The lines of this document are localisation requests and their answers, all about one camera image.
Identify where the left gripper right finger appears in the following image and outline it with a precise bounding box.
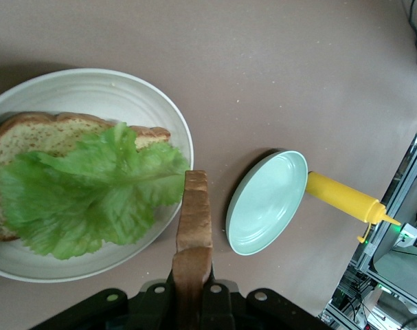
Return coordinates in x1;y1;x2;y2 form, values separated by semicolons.
200;261;330;330

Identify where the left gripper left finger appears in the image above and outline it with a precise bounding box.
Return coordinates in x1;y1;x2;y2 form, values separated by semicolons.
29;267;177;330

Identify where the dark-crust bread slice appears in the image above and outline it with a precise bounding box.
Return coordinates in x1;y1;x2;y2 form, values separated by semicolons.
172;169;215;330

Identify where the green lettuce leaf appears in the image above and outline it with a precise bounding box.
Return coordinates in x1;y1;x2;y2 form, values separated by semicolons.
0;122;191;261

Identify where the yellow squeeze bottle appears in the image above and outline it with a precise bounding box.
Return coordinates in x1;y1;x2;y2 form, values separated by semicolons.
304;170;402;244

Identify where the light-crust bread slice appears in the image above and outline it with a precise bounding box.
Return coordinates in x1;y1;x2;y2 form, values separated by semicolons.
0;110;172;242

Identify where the mint green plate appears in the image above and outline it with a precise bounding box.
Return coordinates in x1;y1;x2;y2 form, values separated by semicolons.
225;148;309;257

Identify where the beige plate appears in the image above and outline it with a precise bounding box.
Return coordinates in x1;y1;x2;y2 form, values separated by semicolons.
0;67;194;283

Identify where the white device with green light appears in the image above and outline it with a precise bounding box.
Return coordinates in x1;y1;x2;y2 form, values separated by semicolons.
393;221;417;250

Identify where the aluminium table edge frame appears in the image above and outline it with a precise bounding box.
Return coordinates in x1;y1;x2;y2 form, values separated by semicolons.
319;111;417;330

